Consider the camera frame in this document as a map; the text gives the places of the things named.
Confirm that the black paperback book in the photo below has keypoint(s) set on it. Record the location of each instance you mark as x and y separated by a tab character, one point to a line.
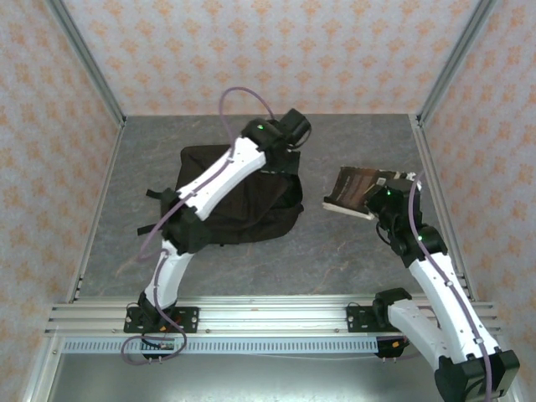
347	188

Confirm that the black backpack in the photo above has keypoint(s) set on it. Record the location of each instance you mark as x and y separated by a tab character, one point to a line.
259	201

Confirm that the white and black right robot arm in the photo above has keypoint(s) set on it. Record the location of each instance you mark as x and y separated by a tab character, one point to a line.
448	301

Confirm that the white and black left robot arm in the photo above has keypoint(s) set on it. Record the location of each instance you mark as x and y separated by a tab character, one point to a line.
226	171

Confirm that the grey metal lower shelf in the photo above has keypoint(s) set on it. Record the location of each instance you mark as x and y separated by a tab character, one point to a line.
272	377

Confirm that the aluminium side rail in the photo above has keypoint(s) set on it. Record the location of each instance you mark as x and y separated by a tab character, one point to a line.
98	209
435	167

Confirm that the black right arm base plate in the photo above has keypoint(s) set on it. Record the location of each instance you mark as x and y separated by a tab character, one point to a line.
356	318

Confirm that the black controller bracket with lights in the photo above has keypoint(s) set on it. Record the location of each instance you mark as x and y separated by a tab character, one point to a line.
391	349

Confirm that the aluminium mounting rail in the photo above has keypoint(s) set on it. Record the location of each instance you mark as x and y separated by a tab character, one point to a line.
272	312

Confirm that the aluminium frame post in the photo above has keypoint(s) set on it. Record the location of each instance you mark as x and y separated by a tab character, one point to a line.
84	54
456	54

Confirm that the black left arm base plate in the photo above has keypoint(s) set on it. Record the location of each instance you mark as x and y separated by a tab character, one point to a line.
188	320

